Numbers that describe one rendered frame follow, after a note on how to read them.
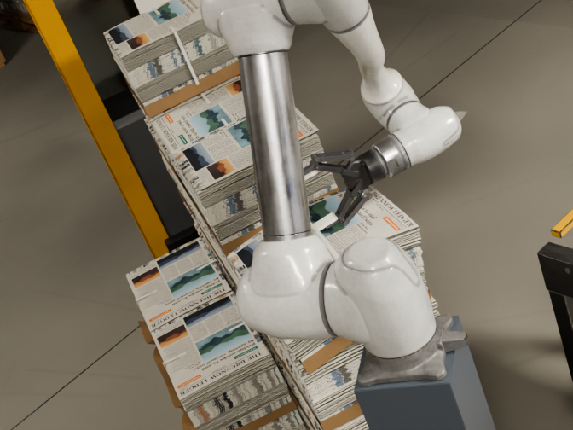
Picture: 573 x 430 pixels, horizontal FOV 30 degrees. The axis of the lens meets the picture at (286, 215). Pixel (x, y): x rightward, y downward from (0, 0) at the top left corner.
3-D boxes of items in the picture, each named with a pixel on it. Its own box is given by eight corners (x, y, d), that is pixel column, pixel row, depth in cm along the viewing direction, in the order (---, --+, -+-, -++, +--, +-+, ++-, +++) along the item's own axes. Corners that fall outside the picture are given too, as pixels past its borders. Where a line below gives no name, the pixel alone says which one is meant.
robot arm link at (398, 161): (414, 173, 248) (392, 186, 247) (397, 159, 256) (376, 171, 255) (402, 142, 243) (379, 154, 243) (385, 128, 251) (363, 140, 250)
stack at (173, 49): (261, 362, 394) (118, 58, 327) (237, 320, 420) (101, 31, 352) (353, 313, 399) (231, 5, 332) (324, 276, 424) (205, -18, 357)
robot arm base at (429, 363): (465, 378, 208) (458, 357, 205) (357, 387, 216) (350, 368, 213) (472, 316, 222) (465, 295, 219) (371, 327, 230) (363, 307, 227)
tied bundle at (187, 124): (199, 217, 326) (170, 155, 314) (176, 179, 351) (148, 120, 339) (309, 162, 331) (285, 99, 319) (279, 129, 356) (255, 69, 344)
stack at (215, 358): (251, 539, 327) (177, 402, 295) (188, 398, 391) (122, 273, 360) (338, 492, 330) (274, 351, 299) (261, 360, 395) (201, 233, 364)
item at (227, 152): (201, 192, 291) (199, 188, 290) (176, 153, 315) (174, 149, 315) (320, 133, 295) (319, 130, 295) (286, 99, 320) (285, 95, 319)
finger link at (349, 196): (352, 173, 250) (357, 175, 251) (332, 215, 253) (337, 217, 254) (358, 180, 247) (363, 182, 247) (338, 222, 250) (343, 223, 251)
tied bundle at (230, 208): (226, 260, 302) (196, 194, 290) (199, 216, 327) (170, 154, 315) (344, 200, 307) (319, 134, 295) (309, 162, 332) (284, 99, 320)
